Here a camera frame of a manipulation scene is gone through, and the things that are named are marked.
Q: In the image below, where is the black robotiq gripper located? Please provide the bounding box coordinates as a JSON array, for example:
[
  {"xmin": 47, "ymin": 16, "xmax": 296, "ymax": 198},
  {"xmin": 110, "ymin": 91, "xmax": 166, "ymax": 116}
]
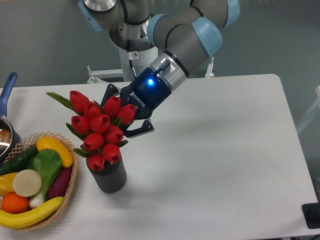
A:
[{"xmin": 100, "ymin": 67, "xmax": 172, "ymax": 138}]

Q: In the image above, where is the red tulip bouquet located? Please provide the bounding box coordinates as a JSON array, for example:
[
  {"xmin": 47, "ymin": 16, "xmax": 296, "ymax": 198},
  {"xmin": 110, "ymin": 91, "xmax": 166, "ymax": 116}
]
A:
[{"xmin": 47, "ymin": 90, "xmax": 136, "ymax": 172}]

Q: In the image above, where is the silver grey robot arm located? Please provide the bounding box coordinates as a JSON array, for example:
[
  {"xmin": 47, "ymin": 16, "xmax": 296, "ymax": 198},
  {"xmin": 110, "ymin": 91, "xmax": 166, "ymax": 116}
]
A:
[{"xmin": 78, "ymin": 0, "xmax": 240, "ymax": 138}]

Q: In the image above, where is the dark grey ribbed vase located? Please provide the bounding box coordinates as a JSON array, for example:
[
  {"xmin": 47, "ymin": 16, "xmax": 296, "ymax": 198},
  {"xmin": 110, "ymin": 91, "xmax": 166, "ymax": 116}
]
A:
[{"xmin": 86, "ymin": 158, "xmax": 127, "ymax": 194}]

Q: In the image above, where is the yellow squash upper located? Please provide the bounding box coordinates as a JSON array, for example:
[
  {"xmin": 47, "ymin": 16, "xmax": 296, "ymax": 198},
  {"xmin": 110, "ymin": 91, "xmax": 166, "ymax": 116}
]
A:
[{"xmin": 36, "ymin": 135, "xmax": 74, "ymax": 168}]

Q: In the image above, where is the green bok choy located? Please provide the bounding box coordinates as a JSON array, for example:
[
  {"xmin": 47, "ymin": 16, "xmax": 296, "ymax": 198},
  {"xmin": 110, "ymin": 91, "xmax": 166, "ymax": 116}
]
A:
[{"xmin": 27, "ymin": 149, "xmax": 62, "ymax": 209}]

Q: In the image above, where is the woven wicker basket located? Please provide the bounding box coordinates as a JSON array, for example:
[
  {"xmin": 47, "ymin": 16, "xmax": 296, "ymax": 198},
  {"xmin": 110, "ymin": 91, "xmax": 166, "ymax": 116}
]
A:
[{"xmin": 6, "ymin": 132, "xmax": 79, "ymax": 231}]

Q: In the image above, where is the purple sweet potato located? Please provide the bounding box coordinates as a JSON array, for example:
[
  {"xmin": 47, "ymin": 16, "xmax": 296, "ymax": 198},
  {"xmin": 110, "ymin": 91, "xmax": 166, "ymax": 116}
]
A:
[{"xmin": 47, "ymin": 167, "xmax": 72, "ymax": 200}]

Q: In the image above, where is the green cucumber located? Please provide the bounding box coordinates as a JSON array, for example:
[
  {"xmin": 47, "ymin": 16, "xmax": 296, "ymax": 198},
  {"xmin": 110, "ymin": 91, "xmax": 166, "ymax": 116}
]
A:
[{"xmin": 0, "ymin": 146, "xmax": 38, "ymax": 176}]

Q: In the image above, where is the beige round disc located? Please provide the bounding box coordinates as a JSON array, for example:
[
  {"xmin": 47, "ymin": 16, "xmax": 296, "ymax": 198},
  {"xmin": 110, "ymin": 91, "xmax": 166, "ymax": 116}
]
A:
[{"xmin": 12, "ymin": 169, "xmax": 42, "ymax": 197}]

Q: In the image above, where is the yellow pepper left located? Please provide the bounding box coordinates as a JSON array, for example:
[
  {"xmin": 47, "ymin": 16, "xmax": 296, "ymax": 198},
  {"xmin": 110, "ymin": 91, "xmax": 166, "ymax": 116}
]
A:
[{"xmin": 0, "ymin": 172, "xmax": 18, "ymax": 197}]

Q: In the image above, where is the orange fruit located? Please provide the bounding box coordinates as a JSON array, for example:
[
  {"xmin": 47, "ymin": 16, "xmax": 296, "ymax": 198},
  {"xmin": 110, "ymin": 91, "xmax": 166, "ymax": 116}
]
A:
[{"xmin": 0, "ymin": 192, "xmax": 29, "ymax": 214}]

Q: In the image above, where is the yellow banana front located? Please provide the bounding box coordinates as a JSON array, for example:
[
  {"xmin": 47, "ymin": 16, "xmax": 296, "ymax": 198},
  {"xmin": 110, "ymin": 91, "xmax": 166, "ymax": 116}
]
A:
[{"xmin": 0, "ymin": 196, "xmax": 64, "ymax": 230}]

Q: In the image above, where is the black device table edge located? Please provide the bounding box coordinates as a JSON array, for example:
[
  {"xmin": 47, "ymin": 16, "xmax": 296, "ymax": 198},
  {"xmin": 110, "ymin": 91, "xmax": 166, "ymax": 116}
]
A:
[{"xmin": 301, "ymin": 202, "xmax": 320, "ymax": 229}]

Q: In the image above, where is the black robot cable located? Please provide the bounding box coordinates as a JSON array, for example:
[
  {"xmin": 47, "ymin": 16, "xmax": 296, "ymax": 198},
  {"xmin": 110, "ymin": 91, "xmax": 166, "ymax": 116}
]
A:
[{"xmin": 126, "ymin": 39, "xmax": 139, "ymax": 82}]

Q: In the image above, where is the white base frame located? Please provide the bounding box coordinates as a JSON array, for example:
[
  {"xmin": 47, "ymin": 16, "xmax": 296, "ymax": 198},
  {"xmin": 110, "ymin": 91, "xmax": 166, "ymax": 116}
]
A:
[{"xmin": 86, "ymin": 57, "xmax": 215, "ymax": 84}]

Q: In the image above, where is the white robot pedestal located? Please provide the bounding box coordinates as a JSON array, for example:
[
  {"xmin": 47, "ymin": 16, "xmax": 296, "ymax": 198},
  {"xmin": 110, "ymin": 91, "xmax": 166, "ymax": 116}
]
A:
[{"xmin": 118, "ymin": 47, "xmax": 158, "ymax": 82}]

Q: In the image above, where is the blue handled saucepan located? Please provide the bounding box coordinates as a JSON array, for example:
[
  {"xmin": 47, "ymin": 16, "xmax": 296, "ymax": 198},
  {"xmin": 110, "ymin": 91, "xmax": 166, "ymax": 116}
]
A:
[{"xmin": 0, "ymin": 72, "xmax": 21, "ymax": 165}]

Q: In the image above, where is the white frame right edge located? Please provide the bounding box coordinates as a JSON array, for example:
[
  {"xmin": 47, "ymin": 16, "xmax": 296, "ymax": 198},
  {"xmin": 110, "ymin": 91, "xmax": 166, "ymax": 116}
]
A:
[{"xmin": 296, "ymin": 85, "xmax": 320, "ymax": 135}]

